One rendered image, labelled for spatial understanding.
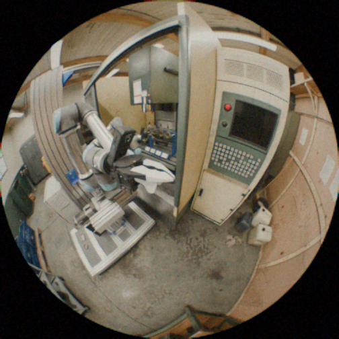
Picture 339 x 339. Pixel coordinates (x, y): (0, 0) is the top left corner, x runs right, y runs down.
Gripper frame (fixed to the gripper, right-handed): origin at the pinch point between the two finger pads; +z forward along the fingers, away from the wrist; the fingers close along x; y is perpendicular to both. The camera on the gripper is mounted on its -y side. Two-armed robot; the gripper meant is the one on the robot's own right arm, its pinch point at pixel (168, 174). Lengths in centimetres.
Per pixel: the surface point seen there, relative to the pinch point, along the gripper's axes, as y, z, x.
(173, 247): 143, 4, -27
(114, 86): -80, -188, -134
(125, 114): -13, -183, -161
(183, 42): -46, -7, -24
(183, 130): -5.0, -5.7, -29.1
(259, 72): -57, 38, -59
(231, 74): -50, 18, -65
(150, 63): -74, -63, -84
